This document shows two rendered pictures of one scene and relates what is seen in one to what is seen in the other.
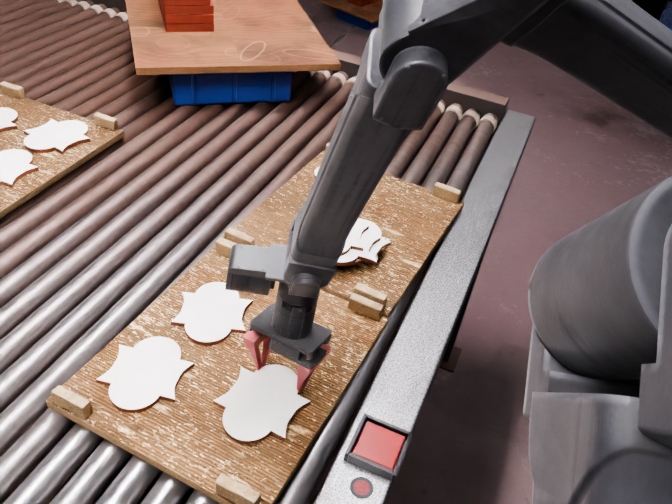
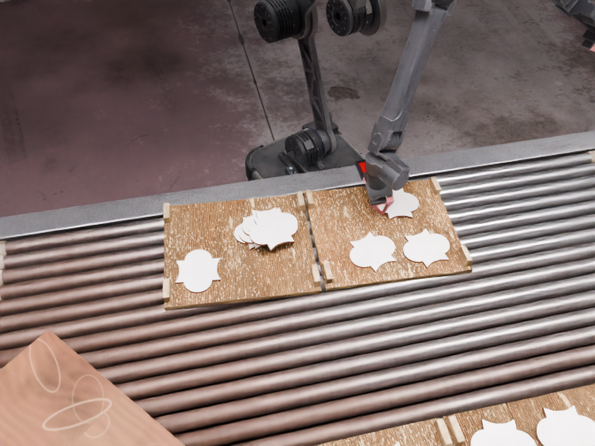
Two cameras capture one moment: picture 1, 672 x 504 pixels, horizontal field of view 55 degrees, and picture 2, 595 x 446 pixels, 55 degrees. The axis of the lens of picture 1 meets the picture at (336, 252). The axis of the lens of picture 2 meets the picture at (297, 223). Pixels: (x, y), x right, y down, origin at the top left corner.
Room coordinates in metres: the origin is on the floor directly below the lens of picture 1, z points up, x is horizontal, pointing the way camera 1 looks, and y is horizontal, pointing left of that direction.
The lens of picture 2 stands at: (1.43, 0.89, 2.21)
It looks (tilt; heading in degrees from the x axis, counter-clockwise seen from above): 50 degrees down; 237
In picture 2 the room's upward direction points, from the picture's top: 2 degrees clockwise
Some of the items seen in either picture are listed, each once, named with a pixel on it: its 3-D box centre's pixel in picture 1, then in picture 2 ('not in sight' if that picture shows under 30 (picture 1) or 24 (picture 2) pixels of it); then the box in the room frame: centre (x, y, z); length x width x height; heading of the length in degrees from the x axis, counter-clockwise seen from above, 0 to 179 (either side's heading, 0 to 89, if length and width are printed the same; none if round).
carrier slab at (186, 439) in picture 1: (234, 358); (383, 230); (0.65, 0.13, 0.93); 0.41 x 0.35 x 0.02; 159
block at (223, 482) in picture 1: (237, 492); (435, 185); (0.42, 0.08, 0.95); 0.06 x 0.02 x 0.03; 69
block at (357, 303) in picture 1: (365, 306); (309, 198); (0.78, -0.06, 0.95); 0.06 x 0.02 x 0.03; 69
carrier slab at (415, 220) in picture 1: (350, 222); (238, 247); (1.04, -0.02, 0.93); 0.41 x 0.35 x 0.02; 157
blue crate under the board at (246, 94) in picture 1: (224, 61); not in sight; (1.63, 0.37, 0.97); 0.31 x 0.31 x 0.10; 22
